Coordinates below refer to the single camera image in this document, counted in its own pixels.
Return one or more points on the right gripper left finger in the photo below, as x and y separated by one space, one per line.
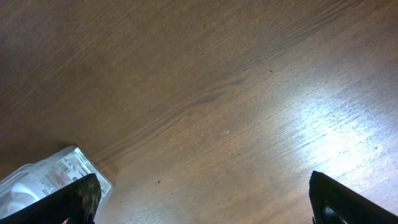
75 203

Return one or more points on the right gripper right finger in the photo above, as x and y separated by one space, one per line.
332 202

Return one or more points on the clear plastic container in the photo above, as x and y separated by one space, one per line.
32 182

